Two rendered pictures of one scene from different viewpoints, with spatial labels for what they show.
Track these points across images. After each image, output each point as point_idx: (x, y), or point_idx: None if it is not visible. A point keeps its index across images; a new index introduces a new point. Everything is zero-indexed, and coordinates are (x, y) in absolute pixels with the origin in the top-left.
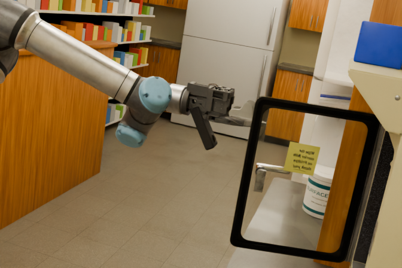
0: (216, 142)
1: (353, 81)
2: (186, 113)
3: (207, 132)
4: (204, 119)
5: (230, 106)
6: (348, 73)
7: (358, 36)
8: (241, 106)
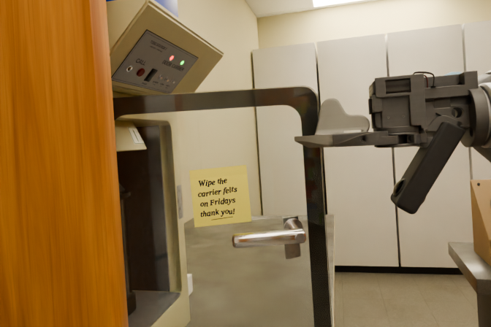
0: (395, 198)
1: (218, 60)
2: (462, 141)
3: (405, 171)
4: (420, 148)
5: (378, 118)
6: (223, 54)
7: None
8: (351, 114)
